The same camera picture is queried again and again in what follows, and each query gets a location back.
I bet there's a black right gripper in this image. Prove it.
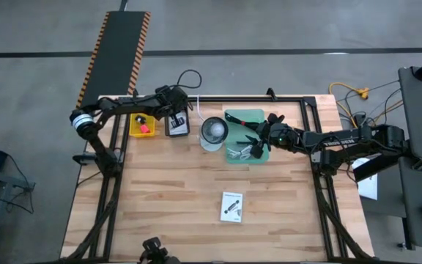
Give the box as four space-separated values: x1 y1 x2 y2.
245 112 304 160

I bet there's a black cable with red tie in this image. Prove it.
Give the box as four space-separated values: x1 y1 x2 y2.
224 111 270 133

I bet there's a black mesh bin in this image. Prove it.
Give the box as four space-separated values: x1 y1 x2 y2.
163 108 191 138

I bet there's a yellow plastic bin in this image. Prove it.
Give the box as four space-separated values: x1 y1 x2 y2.
129 111 157 139

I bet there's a green translucent plastic tray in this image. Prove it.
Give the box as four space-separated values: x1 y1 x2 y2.
223 108 270 165

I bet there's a clear round cup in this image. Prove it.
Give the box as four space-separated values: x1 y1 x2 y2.
199 116 229 153

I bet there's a black mat with striped edges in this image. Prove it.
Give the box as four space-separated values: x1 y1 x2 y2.
70 10 152 128

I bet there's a white paper sheet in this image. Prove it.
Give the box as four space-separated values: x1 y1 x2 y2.
352 157 379 201

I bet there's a black clamp device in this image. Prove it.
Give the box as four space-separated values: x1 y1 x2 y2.
139 236 182 264

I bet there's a black side desk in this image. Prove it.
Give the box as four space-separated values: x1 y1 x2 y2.
397 156 422 252

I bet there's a white fan cable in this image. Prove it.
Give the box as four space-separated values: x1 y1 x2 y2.
195 94 207 124

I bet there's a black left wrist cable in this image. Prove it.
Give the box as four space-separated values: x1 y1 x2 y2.
176 68 203 91

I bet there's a black metal table frame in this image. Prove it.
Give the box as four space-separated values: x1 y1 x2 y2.
62 94 375 262

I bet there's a yellow floor cable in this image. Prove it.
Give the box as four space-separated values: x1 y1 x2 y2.
328 81 370 129

